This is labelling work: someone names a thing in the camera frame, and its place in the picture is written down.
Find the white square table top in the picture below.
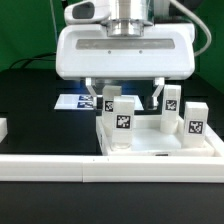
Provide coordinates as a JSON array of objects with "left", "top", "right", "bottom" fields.
[{"left": 96, "top": 115, "right": 224, "bottom": 157}]

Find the black cable bundle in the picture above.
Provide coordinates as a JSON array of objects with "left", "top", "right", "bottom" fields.
[{"left": 8, "top": 0, "right": 73, "bottom": 70}]

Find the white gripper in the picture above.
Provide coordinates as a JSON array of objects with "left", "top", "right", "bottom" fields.
[{"left": 56, "top": 24, "right": 195, "bottom": 109}]

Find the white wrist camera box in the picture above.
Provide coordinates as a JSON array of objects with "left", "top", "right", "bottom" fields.
[{"left": 64, "top": 0, "right": 110, "bottom": 25}]

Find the white thin pole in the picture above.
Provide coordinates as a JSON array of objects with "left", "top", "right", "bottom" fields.
[{"left": 49, "top": 0, "right": 59, "bottom": 45}]

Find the white camera cable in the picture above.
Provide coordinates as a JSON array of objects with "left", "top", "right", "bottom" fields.
[{"left": 169, "top": 0, "right": 213, "bottom": 58}]

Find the white sheet with AprilTags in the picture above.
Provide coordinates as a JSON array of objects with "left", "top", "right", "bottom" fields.
[{"left": 54, "top": 94, "right": 144, "bottom": 110}]

